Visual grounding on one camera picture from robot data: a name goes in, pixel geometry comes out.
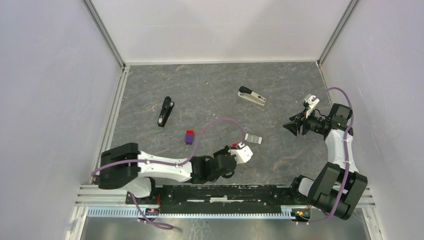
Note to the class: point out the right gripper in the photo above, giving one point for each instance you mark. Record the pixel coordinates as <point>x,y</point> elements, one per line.
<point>291,126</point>

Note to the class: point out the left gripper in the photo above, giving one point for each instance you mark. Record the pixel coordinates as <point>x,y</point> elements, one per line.
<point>224,151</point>

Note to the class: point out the staple tray box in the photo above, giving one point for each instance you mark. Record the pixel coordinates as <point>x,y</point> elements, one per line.
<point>254,139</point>

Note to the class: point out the black stapler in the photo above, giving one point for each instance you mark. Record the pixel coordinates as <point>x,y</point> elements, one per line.
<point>165,112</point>

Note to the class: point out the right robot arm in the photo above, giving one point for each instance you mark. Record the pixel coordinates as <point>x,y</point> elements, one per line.
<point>339,186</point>

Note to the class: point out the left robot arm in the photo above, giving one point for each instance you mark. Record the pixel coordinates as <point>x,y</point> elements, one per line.
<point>127,168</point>

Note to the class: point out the purple red block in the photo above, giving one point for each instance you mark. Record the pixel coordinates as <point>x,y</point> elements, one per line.
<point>189,137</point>

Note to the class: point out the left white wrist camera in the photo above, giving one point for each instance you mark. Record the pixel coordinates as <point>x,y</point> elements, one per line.
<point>242,154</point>

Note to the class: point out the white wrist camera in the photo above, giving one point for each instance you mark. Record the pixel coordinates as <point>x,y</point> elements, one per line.
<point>242,154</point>
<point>310,102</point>

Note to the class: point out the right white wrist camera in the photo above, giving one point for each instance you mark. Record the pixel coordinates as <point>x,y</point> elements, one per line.
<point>310,102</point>

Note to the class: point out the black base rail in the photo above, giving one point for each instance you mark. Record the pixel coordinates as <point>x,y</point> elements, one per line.
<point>221,199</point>

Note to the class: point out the white cable duct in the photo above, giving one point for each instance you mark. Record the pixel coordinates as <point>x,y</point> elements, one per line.
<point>133,212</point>

